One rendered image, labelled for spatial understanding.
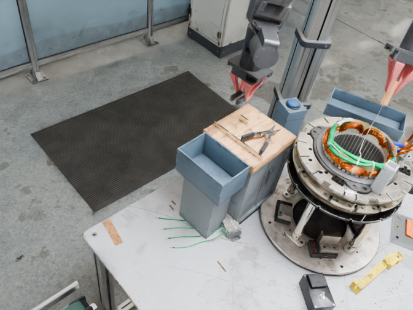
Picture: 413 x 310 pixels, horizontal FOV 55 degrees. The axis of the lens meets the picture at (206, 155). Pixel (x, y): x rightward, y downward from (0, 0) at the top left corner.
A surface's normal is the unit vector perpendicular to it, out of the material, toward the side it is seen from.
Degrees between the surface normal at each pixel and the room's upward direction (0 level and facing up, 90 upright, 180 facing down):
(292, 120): 90
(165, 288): 0
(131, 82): 0
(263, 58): 89
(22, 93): 0
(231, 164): 90
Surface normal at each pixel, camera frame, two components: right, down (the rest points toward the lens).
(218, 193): -0.70, 0.44
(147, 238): 0.13, -0.69
